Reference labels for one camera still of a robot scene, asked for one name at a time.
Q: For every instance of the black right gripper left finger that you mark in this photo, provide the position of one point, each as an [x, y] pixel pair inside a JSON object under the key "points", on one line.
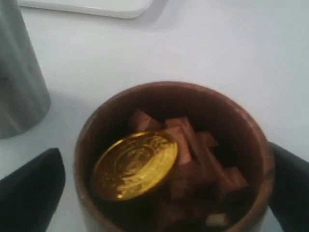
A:
{"points": [[29, 196]]}

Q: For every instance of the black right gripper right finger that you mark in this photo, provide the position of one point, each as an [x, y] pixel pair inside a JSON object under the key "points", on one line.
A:
{"points": [[290, 196]]}

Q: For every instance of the brown chocolate pieces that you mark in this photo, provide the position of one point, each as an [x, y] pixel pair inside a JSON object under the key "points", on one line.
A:
{"points": [[198, 169]]}

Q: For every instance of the stainless steel cup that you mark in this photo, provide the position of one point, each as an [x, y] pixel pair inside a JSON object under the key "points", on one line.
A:
{"points": [[24, 97]]}

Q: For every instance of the gold coin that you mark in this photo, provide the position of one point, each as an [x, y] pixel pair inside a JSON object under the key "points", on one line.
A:
{"points": [[133, 166]]}

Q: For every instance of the brown wooden bowl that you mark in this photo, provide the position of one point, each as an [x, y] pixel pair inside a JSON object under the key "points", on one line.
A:
{"points": [[206, 109]]}

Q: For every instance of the white rectangular tray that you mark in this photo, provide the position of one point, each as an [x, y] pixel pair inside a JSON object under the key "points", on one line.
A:
{"points": [[124, 9]]}

